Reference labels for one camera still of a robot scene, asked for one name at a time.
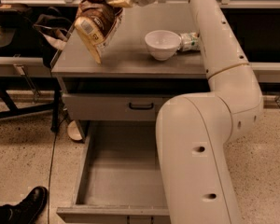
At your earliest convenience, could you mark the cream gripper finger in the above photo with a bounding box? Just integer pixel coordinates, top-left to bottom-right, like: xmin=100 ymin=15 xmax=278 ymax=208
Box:
xmin=107 ymin=0 xmax=133 ymax=8

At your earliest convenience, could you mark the brown chip bag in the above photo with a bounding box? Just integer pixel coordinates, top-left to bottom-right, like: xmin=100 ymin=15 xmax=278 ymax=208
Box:
xmin=75 ymin=0 xmax=123 ymax=64

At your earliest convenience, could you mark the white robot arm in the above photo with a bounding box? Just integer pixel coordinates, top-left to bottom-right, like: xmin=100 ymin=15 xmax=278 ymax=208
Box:
xmin=108 ymin=0 xmax=263 ymax=224

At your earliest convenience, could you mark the grey drawer cabinet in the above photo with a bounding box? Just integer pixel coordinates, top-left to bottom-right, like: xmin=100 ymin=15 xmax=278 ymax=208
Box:
xmin=52 ymin=2 xmax=209 ymax=137

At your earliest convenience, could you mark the closed grey top drawer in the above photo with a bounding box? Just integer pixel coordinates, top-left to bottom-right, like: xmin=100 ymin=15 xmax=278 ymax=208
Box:
xmin=63 ymin=93 xmax=169 ymax=121

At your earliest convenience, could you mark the open grey middle drawer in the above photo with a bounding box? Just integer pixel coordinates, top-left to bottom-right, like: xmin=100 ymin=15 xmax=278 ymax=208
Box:
xmin=57 ymin=121 xmax=171 ymax=224

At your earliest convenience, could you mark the white ceramic bowl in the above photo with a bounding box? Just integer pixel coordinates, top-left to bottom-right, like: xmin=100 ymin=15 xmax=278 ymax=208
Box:
xmin=145 ymin=30 xmax=181 ymax=61

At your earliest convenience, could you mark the round tan floor disc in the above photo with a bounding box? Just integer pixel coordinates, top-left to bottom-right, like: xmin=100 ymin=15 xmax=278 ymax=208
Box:
xmin=67 ymin=121 xmax=82 ymax=141

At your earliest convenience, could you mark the black side table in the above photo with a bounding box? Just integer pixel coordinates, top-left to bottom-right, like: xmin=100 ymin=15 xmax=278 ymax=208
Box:
xmin=0 ymin=3 xmax=61 ymax=133

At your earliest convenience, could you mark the black leather shoe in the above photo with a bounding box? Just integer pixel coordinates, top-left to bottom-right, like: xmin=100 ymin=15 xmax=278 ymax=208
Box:
xmin=8 ymin=186 xmax=48 ymax=224

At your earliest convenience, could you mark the dark bag with straps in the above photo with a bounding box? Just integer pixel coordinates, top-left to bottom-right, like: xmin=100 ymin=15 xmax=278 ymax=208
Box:
xmin=34 ymin=7 xmax=72 ymax=68

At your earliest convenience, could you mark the black floor cable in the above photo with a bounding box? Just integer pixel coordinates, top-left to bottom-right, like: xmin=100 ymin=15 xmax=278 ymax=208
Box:
xmin=46 ymin=114 xmax=69 ymax=224

